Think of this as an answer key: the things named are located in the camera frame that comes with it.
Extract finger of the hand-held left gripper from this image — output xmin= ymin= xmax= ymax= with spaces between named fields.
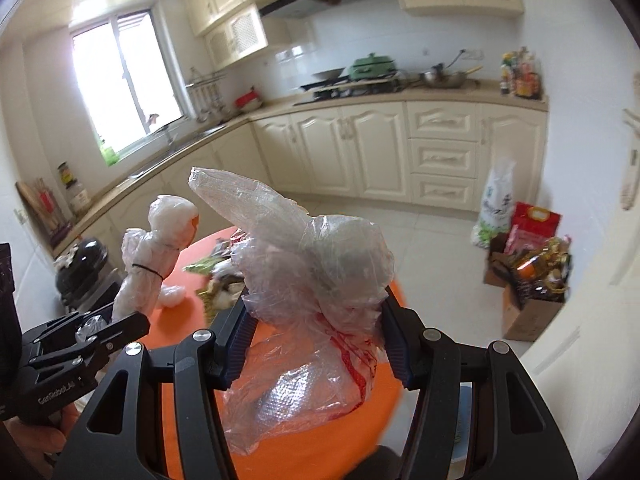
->
xmin=30 ymin=311 xmax=152 ymax=376
xmin=20 ymin=310 xmax=103 ymax=361

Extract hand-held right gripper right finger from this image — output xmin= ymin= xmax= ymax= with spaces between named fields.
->
xmin=381 ymin=287 xmax=581 ymax=480

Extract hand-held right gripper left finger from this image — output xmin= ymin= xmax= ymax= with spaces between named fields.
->
xmin=52 ymin=300 xmax=261 ymax=480

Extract white plastic wrap bundle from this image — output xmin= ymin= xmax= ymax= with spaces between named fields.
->
xmin=80 ymin=195 xmax=202 ymax=337

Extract clear plastic bag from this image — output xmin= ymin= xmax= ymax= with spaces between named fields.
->
xmin=187 ymin=165 xmax=402 ymax=457

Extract person's left hand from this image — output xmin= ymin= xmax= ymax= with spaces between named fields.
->
xmin=0 ymin=402 xmax=81 ymax=480

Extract orange round table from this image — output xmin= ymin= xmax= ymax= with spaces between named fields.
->
xmin=140 ymin=225 xmax=408 ymax=480

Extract black pressure cooker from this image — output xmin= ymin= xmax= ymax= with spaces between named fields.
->
xmin=54 ymin=236 xmax=112 ymax=308

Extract wooden chopstick holder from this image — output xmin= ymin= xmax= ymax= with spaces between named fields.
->
xmin=15 ymin=176 xmax=77 ymax=248

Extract cardboard box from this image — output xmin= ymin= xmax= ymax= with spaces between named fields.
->
xmin=482 ymin=232 xmax=570 ymax=342

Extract glass jar with yellow label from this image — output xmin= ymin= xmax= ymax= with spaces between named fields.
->
xmin=56 ymin=161 xmax=92 ymax=213

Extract cooking oil bottle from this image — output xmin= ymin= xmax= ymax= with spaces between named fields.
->
xmin=514 ymin=239 xmax=572 ymax=303

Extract white rice bag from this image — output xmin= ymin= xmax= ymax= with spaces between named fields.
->
xmin=471 ymin=156 xmax=519 ymax=250

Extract red gift box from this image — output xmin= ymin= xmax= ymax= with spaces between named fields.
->
xmin=504 ymin=201 xmax=562 ymax=257

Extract steel faucet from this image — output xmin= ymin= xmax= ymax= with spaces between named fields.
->
xmin=149 ymin=112 xmax=182 ymax=148

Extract cream lower kitchen cabinets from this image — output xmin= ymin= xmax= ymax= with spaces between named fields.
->
xmin=54 ymin=99 xmax=550 ymax=281

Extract red bowl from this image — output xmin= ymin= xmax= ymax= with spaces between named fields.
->
xmin=235 ymin=89 xmax=264 ymax=112

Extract hanging utensil rack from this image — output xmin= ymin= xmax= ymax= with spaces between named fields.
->
xmin=186 ymin=66 xmax=227 ymax=123

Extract kitchen window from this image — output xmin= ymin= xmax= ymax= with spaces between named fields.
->
xmin=70 ymin=7 xmax=184 ymax=155

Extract gas stove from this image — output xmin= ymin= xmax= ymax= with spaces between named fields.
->
xmin=294 ymin=79 xmax=407 ymax=107

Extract dark frying pan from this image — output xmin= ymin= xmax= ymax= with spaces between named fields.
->
xmin=311 ymin=66 xmax=349 ymax=84

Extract steel wok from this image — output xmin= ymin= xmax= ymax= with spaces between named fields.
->
xmin=417 ymin=50 xmax=485 ymax=89

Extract green cooking pot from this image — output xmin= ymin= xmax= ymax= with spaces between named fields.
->
xmin=347 ymin=52 xmax=402 ymax=82

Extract group of condiment bottles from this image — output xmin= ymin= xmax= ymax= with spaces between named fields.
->
xmin=500 ymin=46 xmax=544 ymax=99

